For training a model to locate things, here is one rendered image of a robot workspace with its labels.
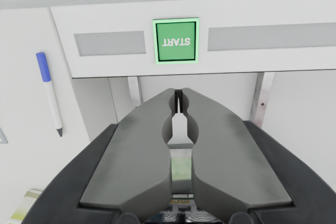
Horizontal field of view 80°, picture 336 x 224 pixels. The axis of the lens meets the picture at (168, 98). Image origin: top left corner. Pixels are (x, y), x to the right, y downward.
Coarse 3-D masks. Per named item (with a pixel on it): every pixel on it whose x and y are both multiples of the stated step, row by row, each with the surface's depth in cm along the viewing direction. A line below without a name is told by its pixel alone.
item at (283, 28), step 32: (96, 0) 28; (128, 0) 25; (160, 0) 24; (192, 0) 23; (224, 0) 23; (256, 0) 23; (288, 0) 23; (320, 0) 23; (64, 32) 25; (96, 32) 26; (128, 32) 26; (224, 32) 25; (256, 32) 25; (288, 32) 25; (320, 32) 25; (96, 64) 28; (128, 64) 27; (160, 64) 27; (192, 64) 27; (224, 64) 27; (256, 64) 27; (288, 64) 27; (320, 64) 27
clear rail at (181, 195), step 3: (171, 195) 52; (174, 195) 52; (177, 195) 52; (180, 195) 52; (183, 195) 52; (186, 195) 52; (189, 195) 52; (192, 195) 52; (171, 198) 52; (174, 198) 52; (177, 198) 52; (180, 198) 52; (183, 198) 52; (186, 198) 52; (189, 198) 52; (192, 198) 52
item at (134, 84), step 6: (132, 78) 41; (138, 78) 42; (132, 84) 41; (138, 84) 42; (132, 90) 42; (138, 90) 42; (132, 96) 43; (138, 96) 43; (132, 102) 44; (138, 102) 44; (132, 108) 44
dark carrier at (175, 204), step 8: (176, 200) 53; (184, 200) 53; (192, 200) 53; (168, 208) 55; (176, 208) 55; (184, 208) 55; (192, 208) 55; (200, 208) 55; (152, 216) 57; (160, 216) 57; (168, 216) 57; (176, 216) 57; (184, 216) 57; (192, 216) 57; (200, 216) 57; (208, 216) 56
